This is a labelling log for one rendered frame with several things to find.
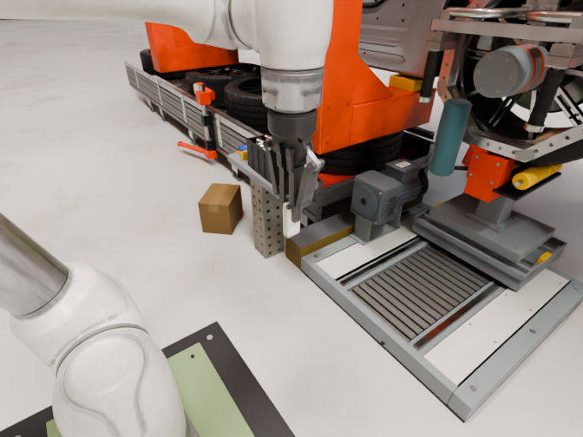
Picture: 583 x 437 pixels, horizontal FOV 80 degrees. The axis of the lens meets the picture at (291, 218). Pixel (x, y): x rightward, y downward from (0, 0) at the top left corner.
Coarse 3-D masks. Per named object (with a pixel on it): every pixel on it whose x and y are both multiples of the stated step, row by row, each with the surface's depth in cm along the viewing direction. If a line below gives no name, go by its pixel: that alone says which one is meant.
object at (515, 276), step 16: (416, 224) 162; (432, 224) 161; (432, 240) 158; (448, 240) 151; (464, 240) 150; (560, 240) 146; (464, 256) 146; (480, 256) 140; (496, 256) 140; (528, 256) 141; (544, 256) 136; (496, 272) 137; (512, 272) 131; (528, 272) 130; (512, 288) 133
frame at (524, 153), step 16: (480, 0) 109; (496, 0) 109; (464, 48) 123; (448, 64) 128; (448, 80) 126; (448, 96) 128; (576, 128) 100; (480, 144) 124; (496, 144) 119; (512, 144) 116; (544, 144) 107; (560, 144) 104; (528, 160) 112
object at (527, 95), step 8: (560, 8) 109; (568, 80) 113; (576, 80) 112; (568, 88) 114; (576, 88) 112; (528, 96) 124; (560, 96) 116; (576, 96) 113; (520, 104) 127; (528, 104) 125; (552, 104) 119
